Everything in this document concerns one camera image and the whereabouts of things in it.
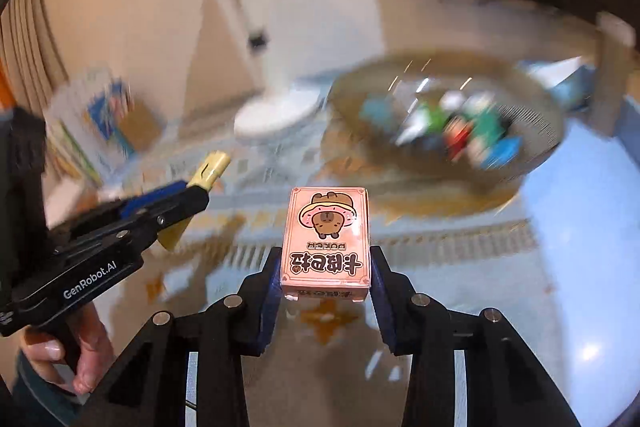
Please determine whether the beige post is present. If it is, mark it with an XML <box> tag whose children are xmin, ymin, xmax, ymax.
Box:
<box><xmin>595</xmin><ymin>12</ymin><xmax>637</xmax><ymax>138</ymax></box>

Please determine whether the patterned blue gold tablecloth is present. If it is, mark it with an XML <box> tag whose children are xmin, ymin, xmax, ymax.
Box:
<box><xmin>50</xmin><ymin>62</ymin><xmax>640</xmax><ymax>427</ymax></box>

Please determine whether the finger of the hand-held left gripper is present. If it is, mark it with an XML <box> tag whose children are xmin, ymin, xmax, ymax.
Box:
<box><xmin>55</xmin><ymin>187</ymin><xmax>211</xmax><ymax>258</ymax></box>
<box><xmin>65</xmin><ymin>179</ymin><xmax>195</xmax><ymax>233</ymax></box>

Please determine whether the white desk lamp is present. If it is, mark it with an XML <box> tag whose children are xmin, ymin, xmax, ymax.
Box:
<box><xmin>142</xmin><ymin>0</ymin><xmax>323</xmax><ymax>140</ymax></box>

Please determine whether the pale yellow tube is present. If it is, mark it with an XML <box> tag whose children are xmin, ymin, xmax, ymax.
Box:
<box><xmin>159</xmin><ymin>150</ymin><xmax>232</xmax><ymax>252</ymax></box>

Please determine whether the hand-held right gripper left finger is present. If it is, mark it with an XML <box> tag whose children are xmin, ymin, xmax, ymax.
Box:
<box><xmin>65</xmin><ymin>247</ymin><xmax>283</xmax><ymax>427</ymax></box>

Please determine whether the person's left hand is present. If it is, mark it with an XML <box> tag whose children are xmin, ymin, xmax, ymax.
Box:
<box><xmin>20</xmin><ymin>302</ymin><xmax>116</xmax><ymax>395</ymax></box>

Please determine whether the woven pen holder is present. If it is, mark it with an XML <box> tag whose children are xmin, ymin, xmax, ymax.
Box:
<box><xmin>117</xmin><ymin>102</ymin><xmax>166</xmax><ymax>152</ymax></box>

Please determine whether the beige curtain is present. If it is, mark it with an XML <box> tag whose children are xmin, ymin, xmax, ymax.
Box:
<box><xmin>0</xmin><ymin>0</ymin><xmax>68</xmax><ymax>118</ymax></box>

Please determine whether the pink card box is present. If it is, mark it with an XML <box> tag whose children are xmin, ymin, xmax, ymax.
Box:
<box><xmin>280</xmin><ymin>186</ymin><xmax>372</xmax><ymax>305</ymax></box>

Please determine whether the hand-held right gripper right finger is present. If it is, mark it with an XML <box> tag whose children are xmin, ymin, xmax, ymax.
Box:
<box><xmin>367</xmin><ymin>247</ymin><xmax>583</xmax><ymax>427</ymax></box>

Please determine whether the woven basket of toys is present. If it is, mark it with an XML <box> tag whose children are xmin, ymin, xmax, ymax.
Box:
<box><xmin>330</xmin><ymin>49</ymin><xmax>566</xmax><ymax>202</ymax></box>

